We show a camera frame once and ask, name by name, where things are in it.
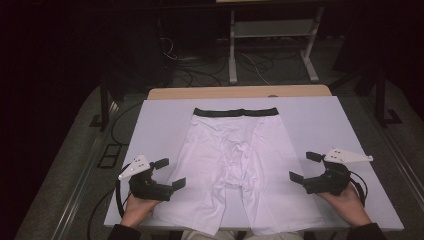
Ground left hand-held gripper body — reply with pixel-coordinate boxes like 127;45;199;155
117;153;174;202

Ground wooden table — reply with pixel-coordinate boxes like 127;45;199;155
147;84;333;101

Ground person's right hand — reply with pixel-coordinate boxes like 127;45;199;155
316;183;373;228

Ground white metal stand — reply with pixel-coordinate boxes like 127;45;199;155
228;5;325;85

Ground curved black floor cable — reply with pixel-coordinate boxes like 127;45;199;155
110;101;144;146

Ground white board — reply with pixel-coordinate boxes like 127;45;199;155
103;95;405;233

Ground person's left hand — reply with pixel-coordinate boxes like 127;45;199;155
120;193;162;230

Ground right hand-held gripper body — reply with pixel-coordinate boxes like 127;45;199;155
302;147;374;197

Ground white shorts with black waistband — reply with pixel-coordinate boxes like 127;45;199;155
153;107;326;237

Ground white floor cable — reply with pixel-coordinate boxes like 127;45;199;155
238;52;272;86

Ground hand-held gripper black cable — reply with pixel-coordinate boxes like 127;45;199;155
348;170;369;208
114;172;133;220

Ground left hand-held gripper black cable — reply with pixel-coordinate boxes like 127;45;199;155
114;172;133;220

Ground right hand-held gripper black cable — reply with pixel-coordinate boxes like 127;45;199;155
348;170;369;208

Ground dark metal stand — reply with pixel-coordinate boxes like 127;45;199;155
374;64;403;128
89;79;116;132

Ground tangle of black floor cables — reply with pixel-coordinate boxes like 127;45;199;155
159;34;301;88

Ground metal floor rail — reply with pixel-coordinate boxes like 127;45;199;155
49;99;122;240
378;124;424;204

